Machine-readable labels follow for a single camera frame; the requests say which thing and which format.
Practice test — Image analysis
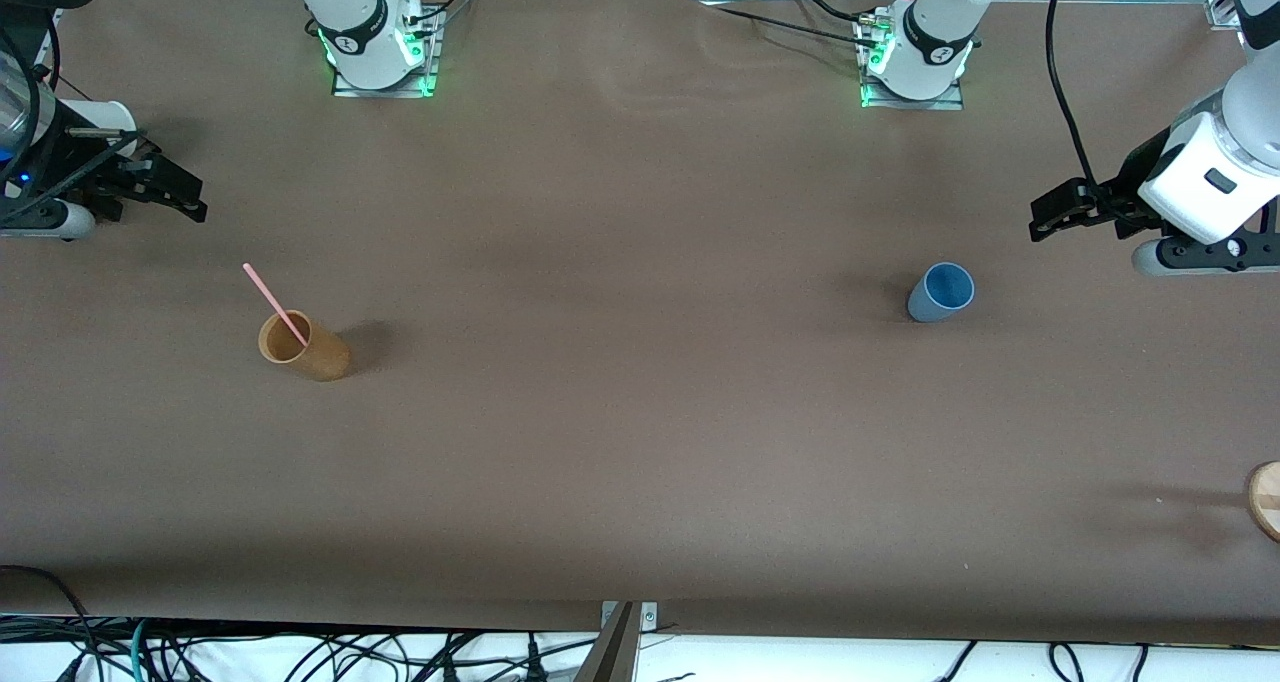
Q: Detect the brown paper table cover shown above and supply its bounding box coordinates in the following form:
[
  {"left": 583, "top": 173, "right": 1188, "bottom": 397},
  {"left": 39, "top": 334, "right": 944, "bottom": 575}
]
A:
[{"left": 0, "top": 0, "right": 1280, "bottom": 645}]

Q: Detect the blue cup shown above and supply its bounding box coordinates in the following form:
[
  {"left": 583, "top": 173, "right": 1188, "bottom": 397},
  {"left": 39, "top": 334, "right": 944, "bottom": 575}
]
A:
[{"left": 906, "top": 261, "right": 976, "bottom": 325}]

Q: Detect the aluminium frame rail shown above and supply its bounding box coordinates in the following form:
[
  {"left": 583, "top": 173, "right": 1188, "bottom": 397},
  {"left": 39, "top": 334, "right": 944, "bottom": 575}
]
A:
[{"left": 572, "top": 600, "right": 661, "bottom": 682}]

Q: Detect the short black table cable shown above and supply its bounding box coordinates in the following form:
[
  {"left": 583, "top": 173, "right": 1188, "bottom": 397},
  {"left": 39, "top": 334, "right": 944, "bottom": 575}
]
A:
[{"left": 795, "top": 0, "right": 873, "bottom": 25}]

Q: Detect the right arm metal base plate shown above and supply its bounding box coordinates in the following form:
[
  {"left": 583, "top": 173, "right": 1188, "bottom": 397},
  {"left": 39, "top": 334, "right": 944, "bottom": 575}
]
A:
[{"left": 330, "top": 4, "right": 443, "bottom": 99}]

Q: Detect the brown cup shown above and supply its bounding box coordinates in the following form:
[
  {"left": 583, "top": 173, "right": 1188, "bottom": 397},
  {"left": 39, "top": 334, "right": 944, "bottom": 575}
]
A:
[{"left": 257, "top": 309, "right": 352, "bottom": 383}]

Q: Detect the pink chopstick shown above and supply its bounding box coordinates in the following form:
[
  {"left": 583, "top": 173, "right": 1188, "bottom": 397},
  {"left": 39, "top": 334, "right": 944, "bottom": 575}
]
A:
[{"left": 242, "top": 262, "right": 310, "bottom": 347}]

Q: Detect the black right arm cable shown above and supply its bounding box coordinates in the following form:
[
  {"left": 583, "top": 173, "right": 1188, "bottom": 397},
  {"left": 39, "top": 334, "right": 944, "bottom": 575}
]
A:
[{"left": 0, "top": 10, "right": 63, "bottom": 225}]

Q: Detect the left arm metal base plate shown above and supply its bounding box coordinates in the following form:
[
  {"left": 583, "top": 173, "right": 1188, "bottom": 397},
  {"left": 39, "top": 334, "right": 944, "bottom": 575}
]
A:
[{"left": 858, "top": 10, "right": 966, "bottom": 112}]

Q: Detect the round wooden coaster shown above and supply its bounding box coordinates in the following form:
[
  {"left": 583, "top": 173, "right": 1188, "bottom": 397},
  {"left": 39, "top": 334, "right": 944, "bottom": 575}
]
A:
[{"left": 1244, "top": 460, "right": 1280, "bottom": 545}]

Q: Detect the teal cable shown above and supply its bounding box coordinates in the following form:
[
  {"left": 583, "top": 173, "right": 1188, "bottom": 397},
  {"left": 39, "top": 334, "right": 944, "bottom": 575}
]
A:
[{"left": 126, "top": 616, "right": 153, "bottom": 682}]

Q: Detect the black looping floor cable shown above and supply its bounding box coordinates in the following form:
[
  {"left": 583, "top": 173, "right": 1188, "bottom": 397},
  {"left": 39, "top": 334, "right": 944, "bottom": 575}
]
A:
[{"left": 0, "top": 564, "right": 101, "bottom": 682}]

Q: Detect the long black table cable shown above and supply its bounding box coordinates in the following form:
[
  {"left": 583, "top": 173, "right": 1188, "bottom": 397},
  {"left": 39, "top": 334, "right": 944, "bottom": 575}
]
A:
[{"left": 696, "top": 0, "right": 883, "bottom": 49}]

